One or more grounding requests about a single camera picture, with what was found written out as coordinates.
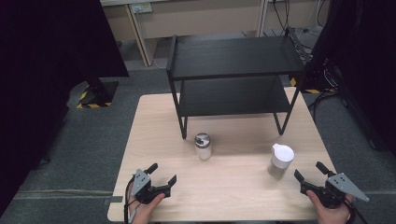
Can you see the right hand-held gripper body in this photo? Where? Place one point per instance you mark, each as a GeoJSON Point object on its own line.
{"type": "Point", "coordinates": [341, 185]}

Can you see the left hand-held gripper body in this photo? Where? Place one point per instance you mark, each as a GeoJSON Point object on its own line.
{"type": "Point", "coordinates": [141, 183]}

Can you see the glass jar with white lid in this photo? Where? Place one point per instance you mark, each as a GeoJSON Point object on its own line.
{"type": "Point", "coordinates": [281, 155]}

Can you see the glass shaker with metal lid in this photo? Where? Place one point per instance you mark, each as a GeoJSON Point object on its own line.
{"type": "Point", "coordinates": [203, 151]}

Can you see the black two-tier shelf rack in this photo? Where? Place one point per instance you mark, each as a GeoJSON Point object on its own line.
{"type": "Point", "coordinates": [236, 57]}

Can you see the person's left hand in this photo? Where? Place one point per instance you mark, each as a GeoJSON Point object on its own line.
{"type": "Point", "coordinates": [143, 213]}

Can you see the person's right hand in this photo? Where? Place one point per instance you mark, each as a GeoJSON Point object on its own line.
{"type": "Point", "coordinates": [331, 216]}

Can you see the grey floor tape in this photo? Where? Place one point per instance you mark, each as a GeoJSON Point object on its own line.
{"type": "Point", "coordinates": [113, 199]}

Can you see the black stand base striped edge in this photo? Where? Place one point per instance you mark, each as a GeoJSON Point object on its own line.
{"type": "Point", "coordinates": [99, 93]}

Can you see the black power strip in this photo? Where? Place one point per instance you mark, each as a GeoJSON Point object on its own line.
{"type": "Point", "coordinates": [299, 43]}

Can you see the black curtain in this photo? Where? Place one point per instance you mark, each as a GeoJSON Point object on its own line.
{"type": "Point", "coordinates": [46, 62]}

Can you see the beige desk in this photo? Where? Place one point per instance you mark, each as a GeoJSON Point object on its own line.
{"type": "Point", "coordinates": [202, 25]}

